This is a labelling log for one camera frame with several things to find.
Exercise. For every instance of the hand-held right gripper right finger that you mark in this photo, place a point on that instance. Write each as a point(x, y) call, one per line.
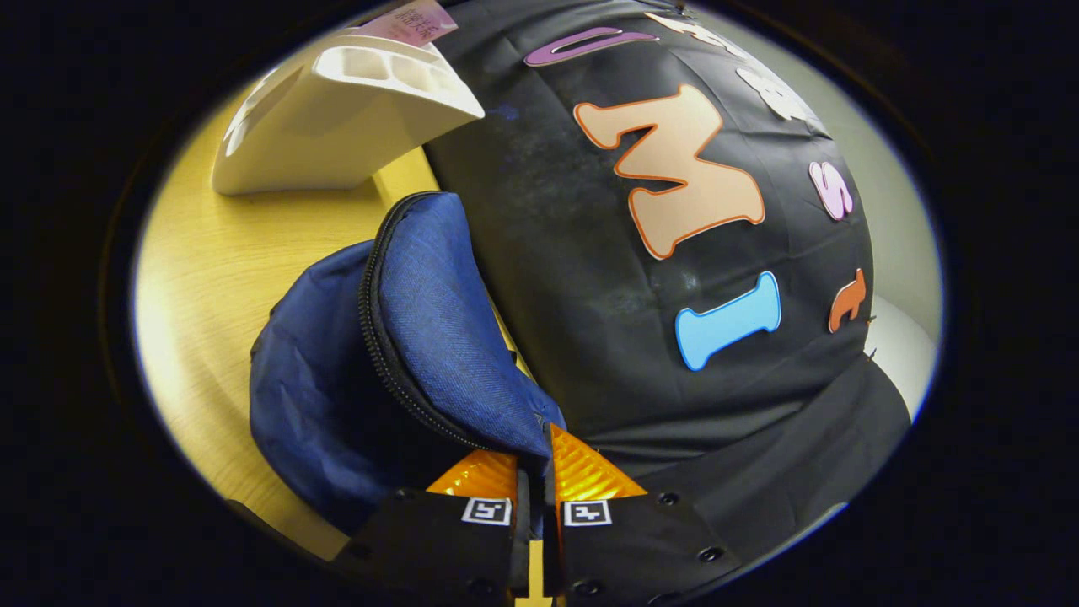
point(550, 548)

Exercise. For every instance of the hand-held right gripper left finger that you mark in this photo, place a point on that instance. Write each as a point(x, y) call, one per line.
point(522, 548)

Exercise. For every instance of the blue schoolbag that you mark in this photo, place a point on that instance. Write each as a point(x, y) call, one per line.
point(438, 337)

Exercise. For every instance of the white plastic bookshelf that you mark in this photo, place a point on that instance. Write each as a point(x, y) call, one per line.
point(337, 126)

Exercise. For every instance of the pink book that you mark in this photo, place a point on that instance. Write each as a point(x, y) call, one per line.
point(409, 21)

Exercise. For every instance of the black backdrop cloth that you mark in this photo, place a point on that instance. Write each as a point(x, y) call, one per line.
point(573, 295)

